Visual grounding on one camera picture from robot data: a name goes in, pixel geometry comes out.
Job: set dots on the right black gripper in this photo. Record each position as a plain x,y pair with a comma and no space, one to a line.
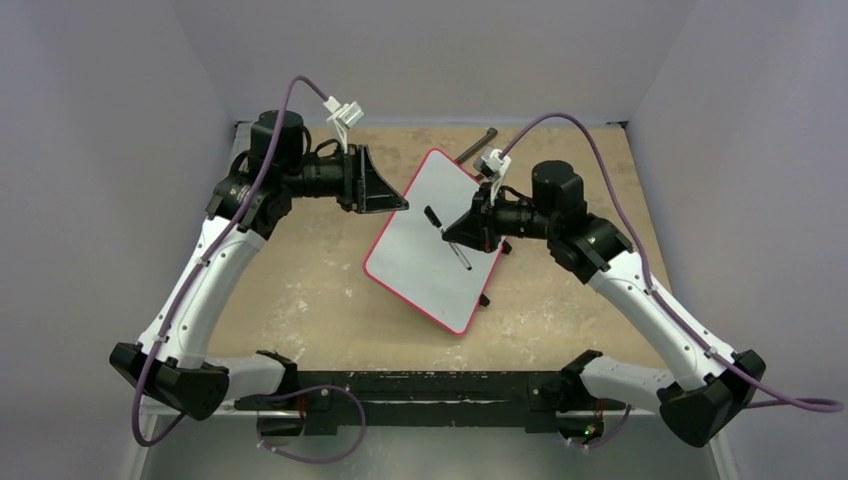
490,219

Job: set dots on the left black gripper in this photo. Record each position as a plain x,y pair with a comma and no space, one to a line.
365,190

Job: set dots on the white whiteboard marker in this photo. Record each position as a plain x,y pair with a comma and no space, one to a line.
460,256

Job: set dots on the red framed whiteboard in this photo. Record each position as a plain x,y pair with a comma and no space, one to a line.
411,260

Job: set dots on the black marker cap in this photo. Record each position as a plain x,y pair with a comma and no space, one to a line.
433,218

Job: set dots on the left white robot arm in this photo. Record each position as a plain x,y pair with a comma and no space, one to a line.
169,362

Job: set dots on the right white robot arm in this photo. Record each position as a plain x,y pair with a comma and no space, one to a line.
705,382

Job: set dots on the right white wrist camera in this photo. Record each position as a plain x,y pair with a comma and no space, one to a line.
493,166

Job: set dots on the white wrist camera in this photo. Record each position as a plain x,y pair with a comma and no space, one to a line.
493,166
342,117

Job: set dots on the black whiteboard stand bracket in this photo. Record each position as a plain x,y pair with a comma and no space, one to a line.
477,146

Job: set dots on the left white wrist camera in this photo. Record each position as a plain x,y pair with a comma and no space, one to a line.
342,117

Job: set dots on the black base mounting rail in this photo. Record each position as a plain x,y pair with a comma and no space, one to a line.
534,401

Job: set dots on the aluminium frame rail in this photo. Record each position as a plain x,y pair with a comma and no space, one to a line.
152,406

